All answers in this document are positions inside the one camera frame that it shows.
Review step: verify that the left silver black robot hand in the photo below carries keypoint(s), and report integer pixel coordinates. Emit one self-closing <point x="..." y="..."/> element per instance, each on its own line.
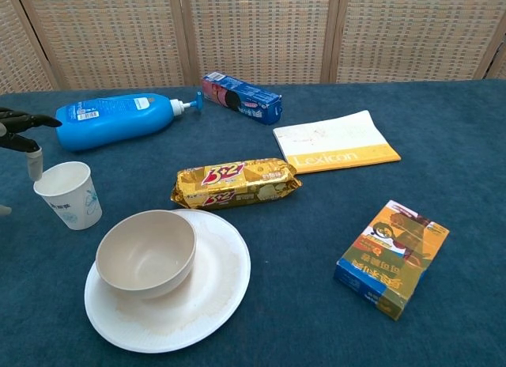
<point x="20" y="121"/>

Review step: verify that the white paper cup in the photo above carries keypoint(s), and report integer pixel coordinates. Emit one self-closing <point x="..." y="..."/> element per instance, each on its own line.
<point x="77" y="209"/>

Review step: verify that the beige bowl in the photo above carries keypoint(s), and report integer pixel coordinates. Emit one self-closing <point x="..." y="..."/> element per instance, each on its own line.
<point x="146" y="256"/>

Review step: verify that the white round plate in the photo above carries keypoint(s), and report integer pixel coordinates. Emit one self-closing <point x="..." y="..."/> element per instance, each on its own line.
<point x="213" y="296"/>

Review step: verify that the blue pump detergent bottle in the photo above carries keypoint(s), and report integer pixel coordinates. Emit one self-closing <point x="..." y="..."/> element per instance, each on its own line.
<point x="114" y="122"/>

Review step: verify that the gold cracker packet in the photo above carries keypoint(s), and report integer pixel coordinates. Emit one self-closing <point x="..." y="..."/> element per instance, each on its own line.
<point x="237" y="185"/>

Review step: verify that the blue cookie box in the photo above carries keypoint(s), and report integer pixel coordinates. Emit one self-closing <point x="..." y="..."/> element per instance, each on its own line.
<point x="257" y="102"/>

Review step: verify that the woven bamboo folding screen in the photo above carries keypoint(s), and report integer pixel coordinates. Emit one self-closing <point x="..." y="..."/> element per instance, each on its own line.
<point x="257" y="31"/>

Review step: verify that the teal table cloth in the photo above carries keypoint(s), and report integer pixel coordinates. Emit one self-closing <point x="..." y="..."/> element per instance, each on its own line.
<point x="300" y="232"/>

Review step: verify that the white yellow Lexicon booklet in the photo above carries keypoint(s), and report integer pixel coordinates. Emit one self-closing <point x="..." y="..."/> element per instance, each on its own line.
<point x="332" y="141"/>

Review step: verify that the yellow blue carton box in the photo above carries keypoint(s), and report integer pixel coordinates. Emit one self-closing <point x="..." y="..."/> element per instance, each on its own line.
<point x="391" y="260"/>

